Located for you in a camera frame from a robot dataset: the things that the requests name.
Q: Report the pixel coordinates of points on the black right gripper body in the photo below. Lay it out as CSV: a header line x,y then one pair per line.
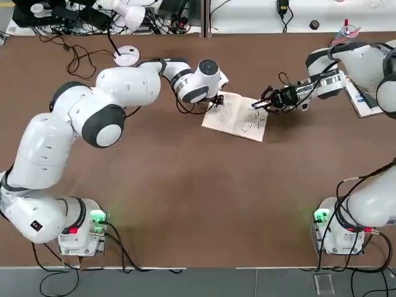
x,y
289,97

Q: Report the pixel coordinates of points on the lined paper notebook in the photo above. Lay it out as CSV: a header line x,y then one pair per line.
x,y
229,123

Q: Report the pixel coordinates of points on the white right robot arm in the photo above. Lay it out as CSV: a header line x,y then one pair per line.
x,y
365,62

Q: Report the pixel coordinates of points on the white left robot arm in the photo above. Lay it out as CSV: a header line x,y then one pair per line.
x,y
130,86

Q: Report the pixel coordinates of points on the red marker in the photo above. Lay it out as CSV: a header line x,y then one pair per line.
x,y
355,31

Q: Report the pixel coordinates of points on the black tape roll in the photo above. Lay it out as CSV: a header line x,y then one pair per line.
x,y
311,25

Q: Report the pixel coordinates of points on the clear pen cup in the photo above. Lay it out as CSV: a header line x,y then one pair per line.
x,y
338,37

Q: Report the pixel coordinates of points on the black power adapter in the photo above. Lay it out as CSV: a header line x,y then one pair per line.
x,y
282,6

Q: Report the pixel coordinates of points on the white desk lamp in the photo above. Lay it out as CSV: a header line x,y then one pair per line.
x,y
127,57

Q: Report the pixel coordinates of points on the clear floor plate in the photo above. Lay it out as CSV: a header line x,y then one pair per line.
x,y
324,283

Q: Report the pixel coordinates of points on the white round disc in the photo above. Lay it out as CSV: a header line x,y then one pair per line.
x,y
38,9

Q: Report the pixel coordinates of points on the aluminium frame post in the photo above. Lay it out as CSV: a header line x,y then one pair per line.
x,y
206,18

